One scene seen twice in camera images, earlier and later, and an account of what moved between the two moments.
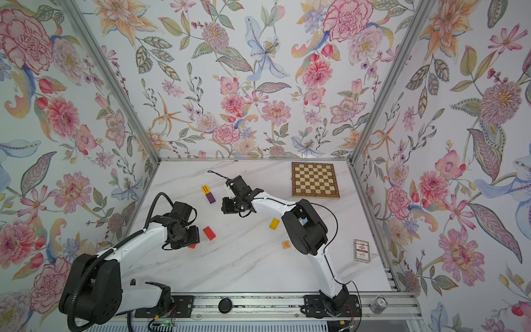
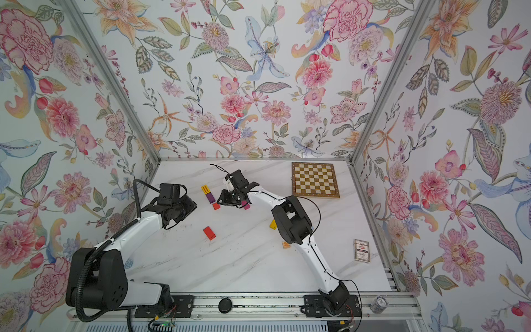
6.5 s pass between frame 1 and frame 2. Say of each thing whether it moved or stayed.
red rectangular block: stayed
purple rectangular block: stayed
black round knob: stayed
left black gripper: moved
